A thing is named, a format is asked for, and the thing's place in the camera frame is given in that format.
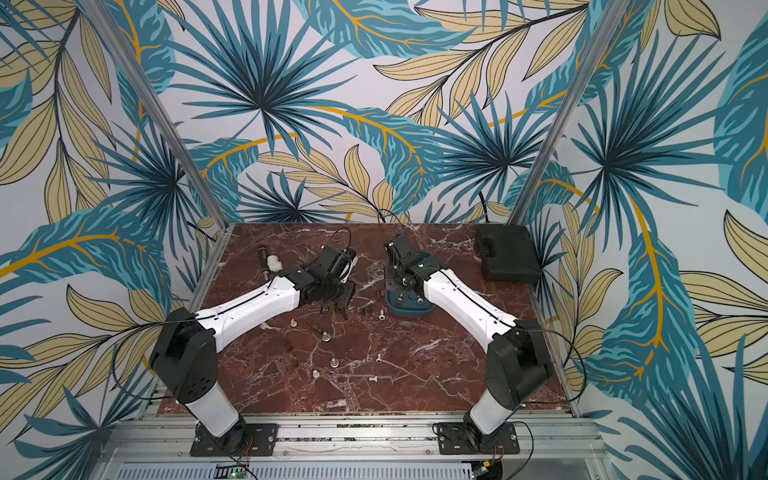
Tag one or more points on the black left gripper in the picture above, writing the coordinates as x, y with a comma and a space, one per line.
348, 294

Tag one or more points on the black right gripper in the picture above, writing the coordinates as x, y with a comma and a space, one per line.
395, 279

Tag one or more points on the teal plastic storage box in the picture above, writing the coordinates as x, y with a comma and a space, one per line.
408, 304

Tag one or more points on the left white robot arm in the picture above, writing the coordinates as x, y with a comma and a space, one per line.
185, 356

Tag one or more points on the white pipe elbow fitting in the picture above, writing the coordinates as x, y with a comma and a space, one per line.
274, 263

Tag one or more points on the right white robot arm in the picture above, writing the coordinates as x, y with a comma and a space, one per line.
518, 361

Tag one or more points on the black plastic tool case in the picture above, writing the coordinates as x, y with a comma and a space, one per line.
507, 254

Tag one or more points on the black orange screwdriver handle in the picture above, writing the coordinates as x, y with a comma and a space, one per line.
262, 253

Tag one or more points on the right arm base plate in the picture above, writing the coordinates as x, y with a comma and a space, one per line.
460, 438

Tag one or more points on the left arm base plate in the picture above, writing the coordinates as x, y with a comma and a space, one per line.
244, 439

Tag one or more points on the aluminium frame rail front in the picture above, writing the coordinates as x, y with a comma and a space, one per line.
536, 445

